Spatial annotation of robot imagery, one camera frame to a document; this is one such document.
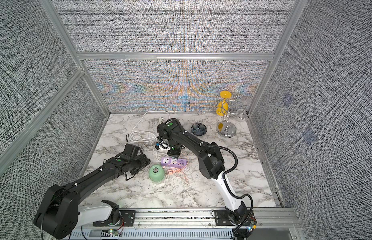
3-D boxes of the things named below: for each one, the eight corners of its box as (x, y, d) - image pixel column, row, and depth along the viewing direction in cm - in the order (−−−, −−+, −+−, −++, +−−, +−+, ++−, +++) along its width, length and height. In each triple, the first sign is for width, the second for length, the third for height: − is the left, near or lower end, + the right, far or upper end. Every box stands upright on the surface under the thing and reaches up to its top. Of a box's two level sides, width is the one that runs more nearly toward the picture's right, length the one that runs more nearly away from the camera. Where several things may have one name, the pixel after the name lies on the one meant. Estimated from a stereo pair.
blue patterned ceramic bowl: (190, 133, 110) (190, 128, 106) (193, 125, 115) (194, 121, 111) (204, 137, 107) (204, 133, 103) (207, 129, 112) (208, 125, 108)
